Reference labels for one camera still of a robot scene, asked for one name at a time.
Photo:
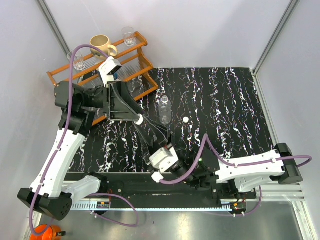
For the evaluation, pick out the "white bottle cap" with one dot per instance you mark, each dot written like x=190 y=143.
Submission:
x=185 y=119
x=140 y=120

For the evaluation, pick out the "orange wooden shelf rack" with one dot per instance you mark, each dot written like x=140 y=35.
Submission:
x=135 y=70

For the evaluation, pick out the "clear drinking glass left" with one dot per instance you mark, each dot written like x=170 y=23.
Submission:
x=78 y=60

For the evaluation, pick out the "clear drinking glass right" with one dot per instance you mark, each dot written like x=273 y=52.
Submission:
x=128 y=34

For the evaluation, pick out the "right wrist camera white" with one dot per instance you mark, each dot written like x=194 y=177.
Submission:
x=163 y=160

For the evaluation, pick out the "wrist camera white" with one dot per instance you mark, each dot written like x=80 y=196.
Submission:
x=163 y=160
x=108 y=68

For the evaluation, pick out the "beige ceramic mug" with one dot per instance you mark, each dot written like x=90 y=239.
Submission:
x=103 y=43

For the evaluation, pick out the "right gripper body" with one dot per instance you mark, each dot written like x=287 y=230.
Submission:
x=183 y=169

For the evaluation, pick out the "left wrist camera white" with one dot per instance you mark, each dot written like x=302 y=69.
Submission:
x=108 y=68

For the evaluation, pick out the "clear plastic bottle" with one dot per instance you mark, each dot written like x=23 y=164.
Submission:
x=149 y=124
x=165 y=110

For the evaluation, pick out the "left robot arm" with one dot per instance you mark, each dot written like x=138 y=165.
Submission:
x=46 y=195

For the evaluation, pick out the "orange cup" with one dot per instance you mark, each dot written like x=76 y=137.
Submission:
x=54 y=232

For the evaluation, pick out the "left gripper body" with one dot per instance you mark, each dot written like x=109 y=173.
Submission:
x=111 y=103

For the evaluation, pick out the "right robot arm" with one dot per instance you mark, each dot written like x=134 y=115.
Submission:
x=209 y=168

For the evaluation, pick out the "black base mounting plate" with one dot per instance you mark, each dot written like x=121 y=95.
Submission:
x=144 y=193

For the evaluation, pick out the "clear drinking glass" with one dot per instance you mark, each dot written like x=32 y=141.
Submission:
x=78 y=60
x=128 y=34

